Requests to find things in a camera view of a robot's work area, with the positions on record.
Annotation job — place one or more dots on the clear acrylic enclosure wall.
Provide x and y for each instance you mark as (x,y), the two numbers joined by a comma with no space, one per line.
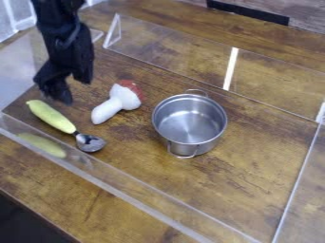
(254,191)

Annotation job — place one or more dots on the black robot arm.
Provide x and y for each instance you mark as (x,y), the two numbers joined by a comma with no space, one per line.
(58,11)

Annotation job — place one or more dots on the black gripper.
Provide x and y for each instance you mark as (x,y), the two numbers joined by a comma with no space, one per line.
(70,50)

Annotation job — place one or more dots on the black baseboard strip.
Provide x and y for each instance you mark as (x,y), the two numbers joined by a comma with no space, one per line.
(254,13)

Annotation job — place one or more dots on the white red toy mushroom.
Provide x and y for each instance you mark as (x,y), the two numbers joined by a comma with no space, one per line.
(126,97)

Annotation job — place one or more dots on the green handled metal spoon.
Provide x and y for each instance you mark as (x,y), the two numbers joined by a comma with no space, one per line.
(88,143)

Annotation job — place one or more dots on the small steel pot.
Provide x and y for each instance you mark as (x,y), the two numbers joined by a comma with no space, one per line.
(191,122)

